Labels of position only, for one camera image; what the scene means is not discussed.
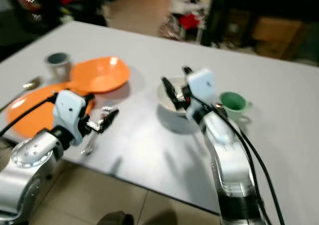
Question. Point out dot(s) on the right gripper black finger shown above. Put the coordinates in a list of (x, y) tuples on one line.
[(170, 90), (188, 72)]

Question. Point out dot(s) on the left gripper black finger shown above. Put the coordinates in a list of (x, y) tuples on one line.
[(101, 129), (110, 117)]

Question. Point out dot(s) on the silver metal spoon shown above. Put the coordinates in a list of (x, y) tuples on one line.
[(92, 144)]

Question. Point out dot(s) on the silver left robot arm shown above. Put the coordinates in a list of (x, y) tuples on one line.
[(30, 158)]

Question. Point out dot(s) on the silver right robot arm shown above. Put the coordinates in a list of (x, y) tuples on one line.
[(229, 160)]

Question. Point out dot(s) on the white bowl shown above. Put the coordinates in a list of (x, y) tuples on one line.
[(163, 103)]

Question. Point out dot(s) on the orange plastic bowl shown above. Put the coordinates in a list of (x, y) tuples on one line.
[(99, 74)]

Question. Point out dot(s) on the red cloth item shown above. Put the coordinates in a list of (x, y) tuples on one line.
[(189, 21)]

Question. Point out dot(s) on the green cup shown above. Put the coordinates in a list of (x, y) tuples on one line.
[(234, 104)]

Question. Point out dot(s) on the grey cup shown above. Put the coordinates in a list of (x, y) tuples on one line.
[(58, 66)]

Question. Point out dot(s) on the orange plastic plate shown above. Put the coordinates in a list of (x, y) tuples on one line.
[(30, 120)]

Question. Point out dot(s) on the white chair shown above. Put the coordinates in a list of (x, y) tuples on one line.
[(187, 3)]

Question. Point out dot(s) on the gold metal spoon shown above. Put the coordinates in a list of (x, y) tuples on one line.
[(31, 83)]

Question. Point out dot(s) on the black cabinet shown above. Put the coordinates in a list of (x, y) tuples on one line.
[(234, 11)]

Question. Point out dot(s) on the dark robot foot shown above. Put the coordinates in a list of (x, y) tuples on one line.
[(115, 219)]

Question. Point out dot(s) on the brown cardboard box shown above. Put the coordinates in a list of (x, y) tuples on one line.
[(276, 36)]

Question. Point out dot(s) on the dark pile of bags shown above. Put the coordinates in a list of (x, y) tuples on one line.
[(40, 8)]

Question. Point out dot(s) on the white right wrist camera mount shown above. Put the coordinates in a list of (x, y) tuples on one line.
[(202, 88)]

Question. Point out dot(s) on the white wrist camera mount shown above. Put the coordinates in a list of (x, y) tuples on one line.
[(202, 88), (69, 110)]

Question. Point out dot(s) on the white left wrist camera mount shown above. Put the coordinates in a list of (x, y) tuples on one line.
[(69, 110)]

